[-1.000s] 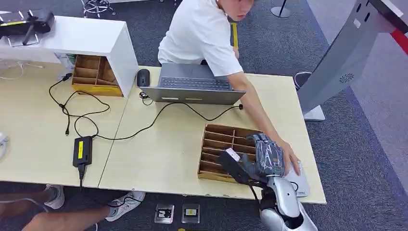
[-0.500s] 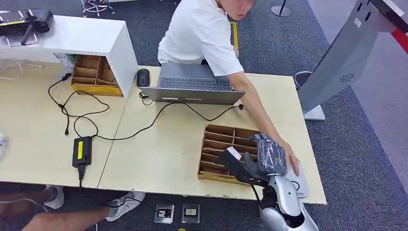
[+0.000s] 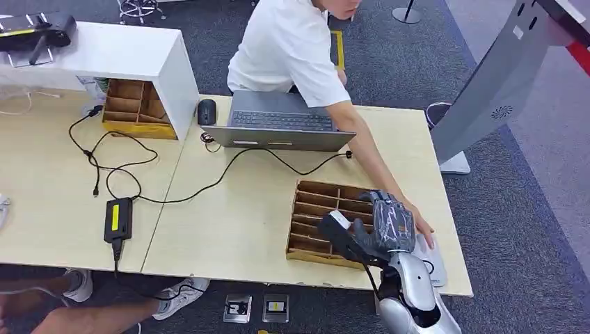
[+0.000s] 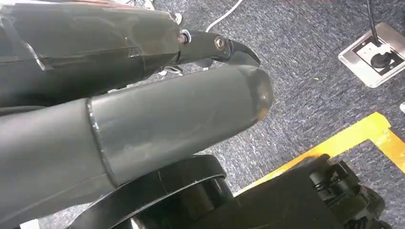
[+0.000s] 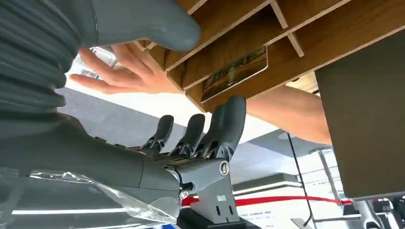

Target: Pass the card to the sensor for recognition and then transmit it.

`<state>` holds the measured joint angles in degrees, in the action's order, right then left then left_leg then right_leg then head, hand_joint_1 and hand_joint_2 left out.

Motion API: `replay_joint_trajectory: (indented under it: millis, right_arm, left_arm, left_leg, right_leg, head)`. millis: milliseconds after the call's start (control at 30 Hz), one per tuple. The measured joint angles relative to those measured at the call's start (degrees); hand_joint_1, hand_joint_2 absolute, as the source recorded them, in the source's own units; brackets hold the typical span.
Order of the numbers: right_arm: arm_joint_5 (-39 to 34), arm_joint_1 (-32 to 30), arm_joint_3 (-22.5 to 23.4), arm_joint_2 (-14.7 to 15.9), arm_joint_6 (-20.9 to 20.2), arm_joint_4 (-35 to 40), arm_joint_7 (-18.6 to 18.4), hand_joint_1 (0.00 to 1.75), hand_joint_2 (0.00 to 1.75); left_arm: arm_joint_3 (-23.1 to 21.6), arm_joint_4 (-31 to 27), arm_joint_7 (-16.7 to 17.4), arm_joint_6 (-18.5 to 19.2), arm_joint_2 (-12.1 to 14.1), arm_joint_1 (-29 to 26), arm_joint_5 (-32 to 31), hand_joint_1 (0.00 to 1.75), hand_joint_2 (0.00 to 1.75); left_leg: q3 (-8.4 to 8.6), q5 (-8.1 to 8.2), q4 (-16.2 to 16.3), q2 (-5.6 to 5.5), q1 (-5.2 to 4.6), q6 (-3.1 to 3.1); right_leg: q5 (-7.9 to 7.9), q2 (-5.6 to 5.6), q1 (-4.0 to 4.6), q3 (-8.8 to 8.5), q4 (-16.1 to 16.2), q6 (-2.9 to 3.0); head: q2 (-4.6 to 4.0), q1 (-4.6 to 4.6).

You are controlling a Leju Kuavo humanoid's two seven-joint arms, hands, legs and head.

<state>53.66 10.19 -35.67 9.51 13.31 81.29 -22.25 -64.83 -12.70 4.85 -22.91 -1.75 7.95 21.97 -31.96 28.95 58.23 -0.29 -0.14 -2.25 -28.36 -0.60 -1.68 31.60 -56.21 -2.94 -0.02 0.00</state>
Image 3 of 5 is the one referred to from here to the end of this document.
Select person across desk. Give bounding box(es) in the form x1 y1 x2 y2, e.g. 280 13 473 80
226 0 436 251

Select stanchion base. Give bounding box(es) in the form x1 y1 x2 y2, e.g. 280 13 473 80
391 0 423 25

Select wooden divided card box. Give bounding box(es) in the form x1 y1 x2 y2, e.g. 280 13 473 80
101 77 179 141
285 179 398 272

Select grey laptop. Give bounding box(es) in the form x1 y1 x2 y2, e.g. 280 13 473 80
200 90 357 154

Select thin black plug cable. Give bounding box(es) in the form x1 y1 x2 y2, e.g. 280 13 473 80
68 104 159 198

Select person's left hand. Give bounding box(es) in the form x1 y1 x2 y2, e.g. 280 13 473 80
405 199 436 251

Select steel floor socket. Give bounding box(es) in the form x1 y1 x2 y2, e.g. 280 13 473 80
222 294 253 324
262 293 290 324

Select white card sheet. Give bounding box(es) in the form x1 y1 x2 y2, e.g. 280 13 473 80
410 232 449 288

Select black laptop power cable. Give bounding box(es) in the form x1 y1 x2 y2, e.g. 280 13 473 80
105 147 354 207

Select round dark floor disc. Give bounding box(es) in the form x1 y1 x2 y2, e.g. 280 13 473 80
424 102 453 130

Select black power adapter yellow label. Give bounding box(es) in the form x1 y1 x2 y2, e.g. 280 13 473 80
103 197 134 262

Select grey kiosk stand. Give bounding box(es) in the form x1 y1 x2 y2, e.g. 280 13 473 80
430 0 590 175

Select black device with tripod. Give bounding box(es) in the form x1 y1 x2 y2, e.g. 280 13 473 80
0 12 78 68

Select seated person's legs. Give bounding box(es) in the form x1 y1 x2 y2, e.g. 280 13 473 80
0 269 211 334

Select white shelf stand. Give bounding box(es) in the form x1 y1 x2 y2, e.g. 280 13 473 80
0 20 200 142

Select white sneaker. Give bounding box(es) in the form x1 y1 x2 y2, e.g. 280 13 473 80
61 269 93 303
151 277 211 321

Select black computer mouse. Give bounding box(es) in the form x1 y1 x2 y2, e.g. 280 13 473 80
196 98 218 127

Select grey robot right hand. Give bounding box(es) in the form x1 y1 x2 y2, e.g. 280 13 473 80
353 189 417 262

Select short black mouse cable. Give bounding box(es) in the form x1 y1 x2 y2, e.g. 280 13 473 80
200 132 222 154

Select red barrier strap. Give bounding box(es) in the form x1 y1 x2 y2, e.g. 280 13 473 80
565 40 590 77

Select black mains cable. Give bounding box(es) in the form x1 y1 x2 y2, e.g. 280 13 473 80
111 250 207 303

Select thin white cable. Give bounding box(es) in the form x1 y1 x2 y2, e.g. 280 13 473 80
0 87 61 117

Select chrome chair base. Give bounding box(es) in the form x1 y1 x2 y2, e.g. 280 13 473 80
117 0 167 25

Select yellow floor tape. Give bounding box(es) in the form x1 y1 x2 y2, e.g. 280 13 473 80
328 29 346 72

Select clear plastic wrap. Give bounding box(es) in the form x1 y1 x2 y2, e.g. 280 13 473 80
75 76 110 117

